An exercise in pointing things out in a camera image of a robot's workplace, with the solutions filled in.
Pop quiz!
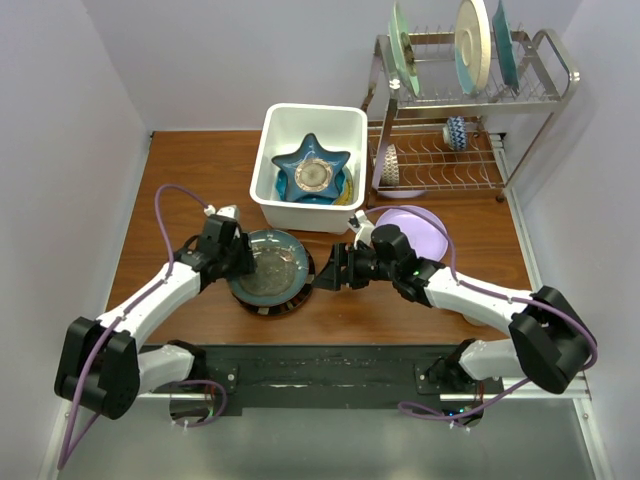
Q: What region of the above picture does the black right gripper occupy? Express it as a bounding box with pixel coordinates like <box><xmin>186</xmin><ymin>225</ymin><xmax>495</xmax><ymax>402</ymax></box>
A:
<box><xmin>311</xmin><ymin>242</ymin><xmax>397</xmax><ymax>291</ymax></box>

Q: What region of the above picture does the grey blue ceramic plate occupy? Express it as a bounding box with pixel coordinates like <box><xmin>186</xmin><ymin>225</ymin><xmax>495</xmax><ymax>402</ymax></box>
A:
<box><xmin>228</xmin><ymin>229</ymin><xmax>310</xmax><ymax>307</ymax></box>

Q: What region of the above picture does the woven bamboo plate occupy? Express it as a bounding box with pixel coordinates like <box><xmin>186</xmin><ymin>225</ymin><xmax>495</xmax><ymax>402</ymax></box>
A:
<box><xmin>333</xmin><ymin>168</ymin><xmax>354</xmax><ymax>206</ymax></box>

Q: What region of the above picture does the blue polka dot plate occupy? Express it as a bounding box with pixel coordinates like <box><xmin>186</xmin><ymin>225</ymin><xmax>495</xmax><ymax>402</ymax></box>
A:
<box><xmin>275</xmin><ymin>171</ymin><xmax>342</xmax><ymax>205</ymax></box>

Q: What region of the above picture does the blue star-shaped dish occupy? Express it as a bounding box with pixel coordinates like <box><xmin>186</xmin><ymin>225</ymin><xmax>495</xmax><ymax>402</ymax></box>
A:
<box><xmin>271</xmin><ymin>133</ymin><xmax>351</xmax><ymax>203</ymax></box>

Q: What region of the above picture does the clear glass plate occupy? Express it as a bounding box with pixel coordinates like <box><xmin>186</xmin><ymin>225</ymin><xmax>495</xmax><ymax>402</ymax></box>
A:
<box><xmin>239</xmin><ymin>246</ymin><xmax>297</xmax><ymax>297</ymax></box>

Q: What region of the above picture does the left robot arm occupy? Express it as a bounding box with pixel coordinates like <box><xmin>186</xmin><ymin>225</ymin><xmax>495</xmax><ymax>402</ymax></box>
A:
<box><xmin>54</xmin><ymin>206</ymin><xmax>255</xmax><ymax>420</ymax></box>

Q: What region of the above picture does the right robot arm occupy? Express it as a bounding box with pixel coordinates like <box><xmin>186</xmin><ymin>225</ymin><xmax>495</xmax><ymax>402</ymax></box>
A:
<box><xmin>313</xmin><ymin>225</ymin><xmax>597</xmax><ymax>394</ymax></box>

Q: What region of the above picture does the white plastic bin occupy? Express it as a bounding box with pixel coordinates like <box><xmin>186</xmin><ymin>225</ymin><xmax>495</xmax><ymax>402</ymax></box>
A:
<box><xmin>249</xmin><ymin>103</ymin><xmax>368</xmax><ymax>234</ymax></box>

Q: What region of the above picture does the black gold striped plate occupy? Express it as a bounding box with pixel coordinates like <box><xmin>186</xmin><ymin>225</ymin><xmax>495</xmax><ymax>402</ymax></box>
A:
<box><xmin>229</xmin><ymin>248</ymin><xmax>315</xmax><ymax>317</ymax></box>

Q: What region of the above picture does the lavender plate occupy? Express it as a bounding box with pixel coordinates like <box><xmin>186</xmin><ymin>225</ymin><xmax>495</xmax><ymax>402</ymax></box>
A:
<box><xmin>376</xmin><ymin>205</ymin><xmax>448</xmax><ymax>261</ymax></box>

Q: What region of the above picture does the cream ceramic mug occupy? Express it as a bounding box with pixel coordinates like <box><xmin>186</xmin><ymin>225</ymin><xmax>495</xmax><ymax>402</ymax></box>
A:
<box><xmin>462</xmin><ymin>315</ymin><xmax>486</xmax><ymax>326</ymax></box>

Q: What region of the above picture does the blue zigzag bowl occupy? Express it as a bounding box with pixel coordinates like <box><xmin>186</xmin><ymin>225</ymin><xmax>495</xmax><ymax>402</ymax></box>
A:
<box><xmin>443</xmin><ymin>116</ymin><xmax>468</xmax><ymax>152</ymax></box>

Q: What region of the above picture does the metal dish rack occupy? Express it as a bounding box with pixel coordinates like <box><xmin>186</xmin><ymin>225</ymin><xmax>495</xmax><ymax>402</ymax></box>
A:
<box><xmin>361</xmin><ymin>29</ymin><xmax>580</xmax><ymax>205</ymax></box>

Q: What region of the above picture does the mint plate in rack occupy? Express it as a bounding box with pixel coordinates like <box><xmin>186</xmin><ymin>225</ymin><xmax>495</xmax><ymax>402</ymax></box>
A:
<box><xmin>388</xmin><ymin>1</ymin><xmax>420</xmax><ymax>97</ymax></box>

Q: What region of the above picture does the cream blue spiral plate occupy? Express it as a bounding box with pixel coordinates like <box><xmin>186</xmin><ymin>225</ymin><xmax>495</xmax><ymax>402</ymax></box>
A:
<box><xmin>454</xmin><ymin>0</ymin><xmax>492</xmax><ymax>97</ymax></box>

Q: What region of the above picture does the teal plate in rack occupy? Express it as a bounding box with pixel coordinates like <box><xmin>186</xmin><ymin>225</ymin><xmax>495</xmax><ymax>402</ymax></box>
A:
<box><xmin>492</xmin><ymin>1</ymin><xmax>520</xmax><ymax>95</ymax></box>

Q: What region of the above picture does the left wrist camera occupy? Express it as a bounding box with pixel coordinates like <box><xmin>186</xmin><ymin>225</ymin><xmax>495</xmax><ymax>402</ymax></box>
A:
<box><xmin>203</xmin><ymin>204</ymin><xmax>240</xmax><ymax>221</ymax></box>

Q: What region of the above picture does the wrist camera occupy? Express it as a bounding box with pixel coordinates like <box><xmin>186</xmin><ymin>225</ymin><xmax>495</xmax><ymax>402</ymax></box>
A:
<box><xmin>348</xmin><ymin>210</ymin><xmax>375</xmax><ymax>246</ymax></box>
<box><xmin>203</xmin><ymin>204</ymin><xmax>240</xmax><ymax>221</ymax></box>

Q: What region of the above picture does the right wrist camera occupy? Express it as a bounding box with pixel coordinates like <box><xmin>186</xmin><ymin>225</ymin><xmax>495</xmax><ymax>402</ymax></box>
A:
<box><xmin>348</xmin><ymin>210</ymin><xmax>375</xmax><ymax>246</ymax></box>

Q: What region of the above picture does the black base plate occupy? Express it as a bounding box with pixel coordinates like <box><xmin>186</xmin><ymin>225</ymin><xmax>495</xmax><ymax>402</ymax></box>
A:
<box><xmin>87</xmin><ymin>343</ymin><xmax>504</xmax><ymax>418</ymax></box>

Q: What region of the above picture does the aluminium frame rail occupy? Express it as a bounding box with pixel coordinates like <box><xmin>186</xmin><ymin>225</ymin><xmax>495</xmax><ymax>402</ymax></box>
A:
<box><xmin>429</xmin><ymin>382</ymin><xmax>615</xmax><ymax>479</ymax></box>

